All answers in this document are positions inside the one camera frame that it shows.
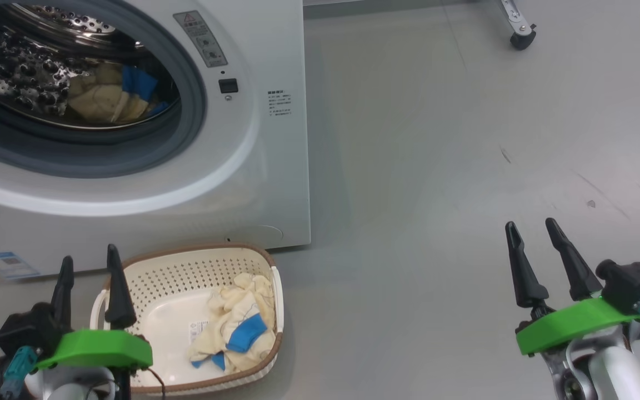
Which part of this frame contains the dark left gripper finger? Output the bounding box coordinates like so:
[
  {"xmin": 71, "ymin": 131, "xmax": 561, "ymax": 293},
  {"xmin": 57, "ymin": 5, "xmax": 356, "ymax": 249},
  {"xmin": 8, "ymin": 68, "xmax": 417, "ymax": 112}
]
[
  {"xmin": 104, "ymin": 243, "xmax": 138, "ymax": 330},
  {"xmin": 51, "ymin": 256, "xmax": 75, "ymax": 329}
]

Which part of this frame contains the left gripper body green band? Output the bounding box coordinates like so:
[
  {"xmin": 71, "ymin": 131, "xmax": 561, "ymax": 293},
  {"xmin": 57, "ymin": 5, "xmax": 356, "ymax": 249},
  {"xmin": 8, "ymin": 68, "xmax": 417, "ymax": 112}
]
[{"xmin": 34, "ymin": 328, "xmax": 154, "ymax": 372}]

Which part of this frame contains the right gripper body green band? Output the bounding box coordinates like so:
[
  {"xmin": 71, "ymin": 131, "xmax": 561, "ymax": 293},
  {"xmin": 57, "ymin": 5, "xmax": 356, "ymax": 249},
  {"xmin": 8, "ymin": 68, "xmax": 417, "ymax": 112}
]
[{"xmin": 516, "ymin": 297, "xmax": 640, "ymax": 357}]

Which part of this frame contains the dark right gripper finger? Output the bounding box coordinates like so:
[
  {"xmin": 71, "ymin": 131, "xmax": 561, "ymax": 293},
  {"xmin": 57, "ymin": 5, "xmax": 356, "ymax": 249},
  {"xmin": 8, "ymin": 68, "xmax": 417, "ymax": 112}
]
[
  {"xmin": 545, "ymin": 218, "xmax": 604, "ymax": 302},
  {"xmin": 505, "ymin": 221, "xmax": 549, "ymax": 309}
]

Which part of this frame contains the cream garment with blue cuff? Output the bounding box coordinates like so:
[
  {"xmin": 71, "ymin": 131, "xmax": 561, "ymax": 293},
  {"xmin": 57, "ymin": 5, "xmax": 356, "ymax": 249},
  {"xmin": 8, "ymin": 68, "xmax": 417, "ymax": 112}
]
[{"xmin": 189, "ymin": 272, "xmax": 277, "ymax": 374}]

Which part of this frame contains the white front-load washing machine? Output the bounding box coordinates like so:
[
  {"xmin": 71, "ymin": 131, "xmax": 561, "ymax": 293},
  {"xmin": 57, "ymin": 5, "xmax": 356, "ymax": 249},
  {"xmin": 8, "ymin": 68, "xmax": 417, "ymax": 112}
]
[{"xmin": 0, "ymin": 0, "xmax": 313, "ymax": 278}]

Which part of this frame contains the stainless steel washing machine drum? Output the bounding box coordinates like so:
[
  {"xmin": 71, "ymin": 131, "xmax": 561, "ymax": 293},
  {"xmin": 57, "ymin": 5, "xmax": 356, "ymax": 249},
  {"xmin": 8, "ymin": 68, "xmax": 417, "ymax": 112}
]
[{"xmin": 0, "ymin": 3, "xmax": 182, "ymax": 131}]

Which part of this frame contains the cream perforated laundry basket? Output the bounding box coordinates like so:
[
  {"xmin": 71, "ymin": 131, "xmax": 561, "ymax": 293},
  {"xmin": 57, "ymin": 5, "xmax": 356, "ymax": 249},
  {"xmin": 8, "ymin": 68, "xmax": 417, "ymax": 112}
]
[{"xmin": 89, "ymin": 243, "xmax": 285, "ymax": 396}]

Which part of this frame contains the blue energy label sticker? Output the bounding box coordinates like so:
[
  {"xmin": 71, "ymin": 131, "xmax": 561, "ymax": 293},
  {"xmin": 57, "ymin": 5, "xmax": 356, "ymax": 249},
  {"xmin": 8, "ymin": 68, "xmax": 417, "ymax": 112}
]
[{"xmin": 0, "ymin": 251, "xmax": 41, "ymax": 281}]

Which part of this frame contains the paper product label in basket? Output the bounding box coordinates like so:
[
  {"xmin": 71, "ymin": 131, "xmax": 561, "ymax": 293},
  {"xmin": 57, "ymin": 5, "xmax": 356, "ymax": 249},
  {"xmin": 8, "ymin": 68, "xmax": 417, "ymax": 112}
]
[{"xmin": 188, "ymin": 319, "xmax": 210, "ymax": 343}]

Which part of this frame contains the grey warning sticker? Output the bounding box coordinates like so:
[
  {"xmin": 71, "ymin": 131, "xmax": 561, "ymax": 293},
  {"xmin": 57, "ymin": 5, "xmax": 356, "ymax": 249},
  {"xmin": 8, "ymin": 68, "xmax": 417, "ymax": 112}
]
[{"xmin": 173, "ymin": 10, "xmax": 229, "ymax": 69}]

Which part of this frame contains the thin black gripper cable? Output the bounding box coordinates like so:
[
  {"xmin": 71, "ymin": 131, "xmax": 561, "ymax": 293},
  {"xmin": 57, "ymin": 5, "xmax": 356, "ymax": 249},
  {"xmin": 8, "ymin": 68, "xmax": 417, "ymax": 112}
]
[{"xmin": 147, "ymin": 366, "xmax": 167, "ymax": 400}]

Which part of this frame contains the teal left camera connector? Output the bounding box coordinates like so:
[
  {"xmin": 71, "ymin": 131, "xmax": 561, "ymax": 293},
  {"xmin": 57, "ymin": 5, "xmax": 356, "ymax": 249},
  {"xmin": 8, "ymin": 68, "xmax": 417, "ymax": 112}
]
[{"xmin": 0, "ymin": 346, "xmax": 41, "ymax": 398}]

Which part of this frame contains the metal frame leg with caster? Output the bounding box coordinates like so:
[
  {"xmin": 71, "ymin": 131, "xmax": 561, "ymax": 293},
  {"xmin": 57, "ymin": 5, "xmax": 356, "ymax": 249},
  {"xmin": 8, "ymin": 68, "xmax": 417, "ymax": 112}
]
[{"xmin": 498, "ymin": 0, "xmax": 537, "ymax": 51}]

